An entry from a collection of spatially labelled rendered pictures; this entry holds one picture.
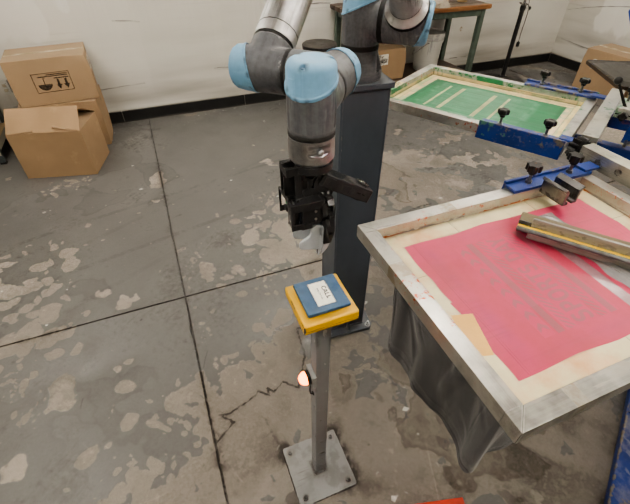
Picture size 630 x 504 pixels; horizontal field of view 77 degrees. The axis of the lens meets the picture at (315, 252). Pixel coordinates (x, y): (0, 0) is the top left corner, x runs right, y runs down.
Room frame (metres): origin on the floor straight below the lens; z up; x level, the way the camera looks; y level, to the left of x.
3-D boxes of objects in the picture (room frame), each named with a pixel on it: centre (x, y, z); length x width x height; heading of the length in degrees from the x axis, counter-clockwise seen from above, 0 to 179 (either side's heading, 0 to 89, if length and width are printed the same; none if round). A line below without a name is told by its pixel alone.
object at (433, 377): (0.59, -0.31, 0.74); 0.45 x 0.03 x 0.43; 22
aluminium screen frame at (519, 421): (0.70, -0.58, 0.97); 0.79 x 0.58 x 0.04; 112
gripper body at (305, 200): (0.59, 0.01, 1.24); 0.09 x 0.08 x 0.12; 112
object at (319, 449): (0.60, -0.01, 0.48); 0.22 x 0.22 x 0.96; 22
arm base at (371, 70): (1.34, -0.14, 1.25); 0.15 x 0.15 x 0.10
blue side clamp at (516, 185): (1.04, -0.70, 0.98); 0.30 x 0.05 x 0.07; 112
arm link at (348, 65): (0.69, -0.01, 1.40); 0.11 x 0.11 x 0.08; 69
